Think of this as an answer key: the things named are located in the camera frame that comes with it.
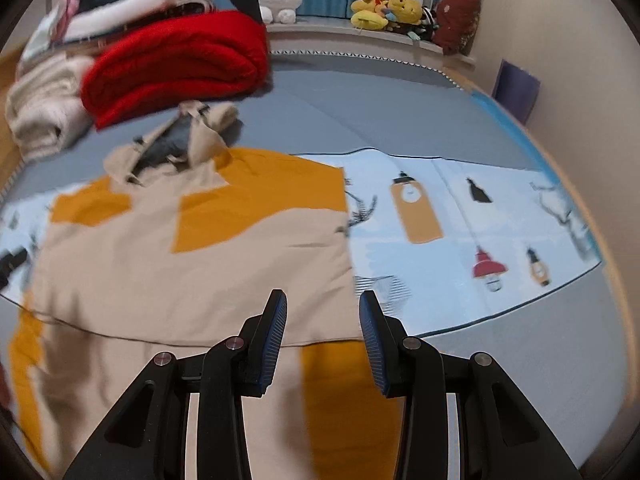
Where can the white blanket with dark trim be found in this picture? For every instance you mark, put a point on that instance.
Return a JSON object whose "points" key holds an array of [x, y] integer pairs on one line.
{"points": [[145, 0]]}

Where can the black and white striped plush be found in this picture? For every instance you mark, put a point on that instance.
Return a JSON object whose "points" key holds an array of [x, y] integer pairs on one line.
{"points": [[424, 25]]}

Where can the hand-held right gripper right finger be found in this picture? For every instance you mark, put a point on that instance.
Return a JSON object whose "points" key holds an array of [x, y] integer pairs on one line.
{"points": [[375, 340]]}

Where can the white window ledge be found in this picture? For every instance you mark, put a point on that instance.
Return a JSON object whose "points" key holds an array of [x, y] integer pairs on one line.
{"points": [[350, 42]]}

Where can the red folded blanket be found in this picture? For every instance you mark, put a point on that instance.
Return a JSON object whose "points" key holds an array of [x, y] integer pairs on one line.
{"points": [[175, 60]]}

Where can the white folded cloth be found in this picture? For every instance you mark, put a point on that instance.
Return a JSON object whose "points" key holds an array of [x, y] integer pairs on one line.
{"points": [[47, 30]]}

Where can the light blue printed sheet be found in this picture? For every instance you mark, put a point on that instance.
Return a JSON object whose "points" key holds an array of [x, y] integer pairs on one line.
{"points": [[450, 200]]}

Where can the beige and yellow hooded jacket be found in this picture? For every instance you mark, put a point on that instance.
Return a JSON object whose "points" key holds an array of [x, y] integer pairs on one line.
{"points": [[200, 270]]}

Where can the purple bag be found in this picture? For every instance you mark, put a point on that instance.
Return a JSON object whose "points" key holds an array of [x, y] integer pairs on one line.
{"points": [[517, 90]]}

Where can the yellow plush toy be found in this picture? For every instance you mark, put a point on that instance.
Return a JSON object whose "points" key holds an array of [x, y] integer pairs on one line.
{"points": [[405, 7], [370, 7]]}

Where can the wooden headboard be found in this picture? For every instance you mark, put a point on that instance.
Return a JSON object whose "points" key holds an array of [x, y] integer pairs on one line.
{"points": [[6, 170]]}

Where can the pink cloth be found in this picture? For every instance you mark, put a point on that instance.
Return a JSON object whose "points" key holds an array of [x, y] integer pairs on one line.
{"points": [[70, 7]]}

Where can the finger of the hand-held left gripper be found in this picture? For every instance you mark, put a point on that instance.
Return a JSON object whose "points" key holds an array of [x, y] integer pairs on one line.
{"points": [[12, 261]]}

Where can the dark red cushion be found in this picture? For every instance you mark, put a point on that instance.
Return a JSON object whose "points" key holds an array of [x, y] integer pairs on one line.
{"points": [[457, 22]]}

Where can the grey bed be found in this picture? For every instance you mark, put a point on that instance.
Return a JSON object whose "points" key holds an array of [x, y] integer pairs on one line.
{"points": [[375, 110]]}

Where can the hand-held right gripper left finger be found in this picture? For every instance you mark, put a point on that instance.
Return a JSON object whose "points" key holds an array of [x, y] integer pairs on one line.
{"points": [[272, 340]]}

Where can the cream folded quilt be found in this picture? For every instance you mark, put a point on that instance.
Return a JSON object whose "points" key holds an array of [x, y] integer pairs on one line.
{"points": [[40, 105]]}

